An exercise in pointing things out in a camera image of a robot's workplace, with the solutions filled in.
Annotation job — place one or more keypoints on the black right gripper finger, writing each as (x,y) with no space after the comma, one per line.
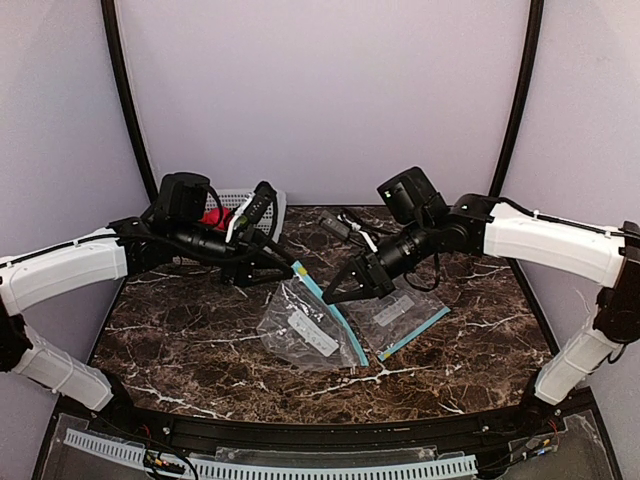
(348,272)
(332,296)

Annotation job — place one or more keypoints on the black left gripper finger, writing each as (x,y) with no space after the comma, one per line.
(248,280)
(274,259)

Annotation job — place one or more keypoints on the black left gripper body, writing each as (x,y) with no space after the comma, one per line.
(245,248)

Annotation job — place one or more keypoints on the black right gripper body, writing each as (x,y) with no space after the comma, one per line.
(368,273)

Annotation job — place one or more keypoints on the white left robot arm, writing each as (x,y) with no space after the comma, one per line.
(186,220)

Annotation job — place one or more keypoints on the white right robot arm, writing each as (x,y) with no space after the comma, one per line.
(498,227)

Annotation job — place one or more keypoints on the clear zip bag blue zipper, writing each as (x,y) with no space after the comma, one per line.
(389,324)

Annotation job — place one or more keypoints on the white perforated plastic basket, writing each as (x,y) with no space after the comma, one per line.
(202,243)

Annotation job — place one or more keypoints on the red toy apple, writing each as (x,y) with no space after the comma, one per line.
(218,218)

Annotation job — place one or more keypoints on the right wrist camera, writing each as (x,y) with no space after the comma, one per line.
(347,229)

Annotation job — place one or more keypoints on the black front frame rail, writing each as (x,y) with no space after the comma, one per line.
(486,430)

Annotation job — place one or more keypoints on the white slotted cable duct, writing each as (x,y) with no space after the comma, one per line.
(135,456)

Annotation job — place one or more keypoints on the left black frame post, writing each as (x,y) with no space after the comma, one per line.
(127,104)

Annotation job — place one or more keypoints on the black frame post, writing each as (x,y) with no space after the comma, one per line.
(127,104)
(521,91)

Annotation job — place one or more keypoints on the right black frame post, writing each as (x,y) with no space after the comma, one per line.
(521,91)

